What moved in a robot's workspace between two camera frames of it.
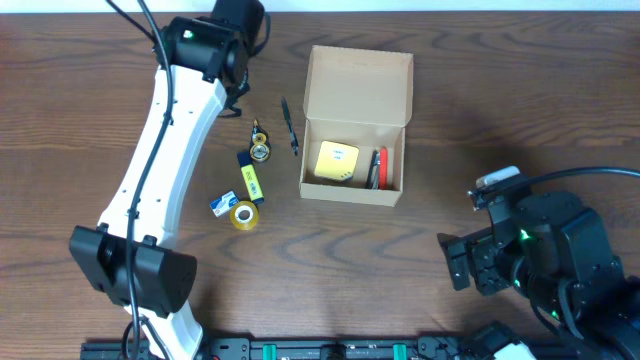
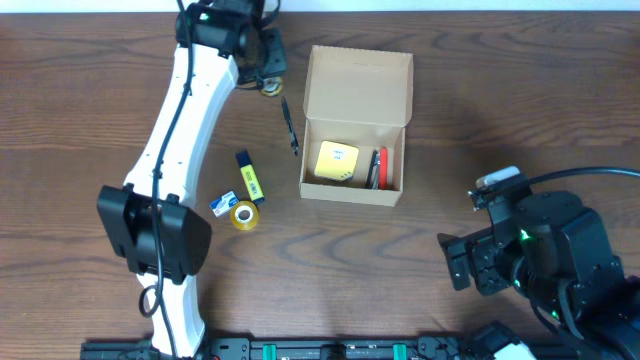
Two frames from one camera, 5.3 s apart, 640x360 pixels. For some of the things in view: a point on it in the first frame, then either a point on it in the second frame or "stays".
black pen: x=290 y=127 stays
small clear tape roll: x=259 y=149 → x=271 y=86
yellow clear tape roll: x=244 y=215 stays
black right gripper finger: x=456 y=249 stays
